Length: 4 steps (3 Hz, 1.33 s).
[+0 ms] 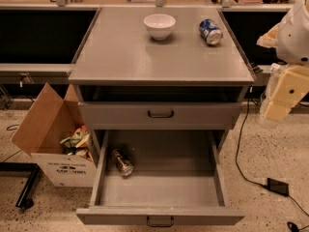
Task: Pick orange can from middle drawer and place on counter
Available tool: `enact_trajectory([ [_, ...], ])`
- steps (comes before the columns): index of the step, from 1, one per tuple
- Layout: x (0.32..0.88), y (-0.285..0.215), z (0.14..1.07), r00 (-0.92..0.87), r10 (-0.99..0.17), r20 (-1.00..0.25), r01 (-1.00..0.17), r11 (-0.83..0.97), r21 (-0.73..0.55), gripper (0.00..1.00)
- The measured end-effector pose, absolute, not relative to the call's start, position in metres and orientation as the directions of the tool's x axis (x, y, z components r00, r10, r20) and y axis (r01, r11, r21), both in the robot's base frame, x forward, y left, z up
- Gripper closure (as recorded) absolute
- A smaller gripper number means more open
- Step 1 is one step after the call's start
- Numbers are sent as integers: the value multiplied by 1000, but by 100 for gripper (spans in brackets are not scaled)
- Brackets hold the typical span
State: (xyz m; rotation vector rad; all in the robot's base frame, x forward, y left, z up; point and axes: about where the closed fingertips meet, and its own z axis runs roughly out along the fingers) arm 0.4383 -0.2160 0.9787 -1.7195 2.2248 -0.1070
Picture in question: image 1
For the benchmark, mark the white ceramic bowl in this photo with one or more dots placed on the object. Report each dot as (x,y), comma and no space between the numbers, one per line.
(159,26)

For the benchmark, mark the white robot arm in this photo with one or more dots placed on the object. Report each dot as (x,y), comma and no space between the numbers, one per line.
(293,39)

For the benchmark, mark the black power adapter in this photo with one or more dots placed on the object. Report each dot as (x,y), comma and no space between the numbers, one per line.
(278,187)

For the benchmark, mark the cardboard box with trash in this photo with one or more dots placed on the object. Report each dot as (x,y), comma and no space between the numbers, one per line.
(49,120)

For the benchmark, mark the blue soda can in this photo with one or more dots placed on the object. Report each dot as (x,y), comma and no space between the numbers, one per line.
(210,32)

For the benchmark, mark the grey drawer cabinet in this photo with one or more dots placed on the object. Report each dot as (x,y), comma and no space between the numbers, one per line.
(121,62)

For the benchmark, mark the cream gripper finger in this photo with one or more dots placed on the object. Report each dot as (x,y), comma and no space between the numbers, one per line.
(269,39)
(285,89)

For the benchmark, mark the closed grey upper drawer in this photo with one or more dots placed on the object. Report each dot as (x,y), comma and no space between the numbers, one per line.
(126,115)

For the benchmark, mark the open grey middle drawer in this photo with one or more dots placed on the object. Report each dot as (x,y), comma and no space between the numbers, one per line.
(177,180)

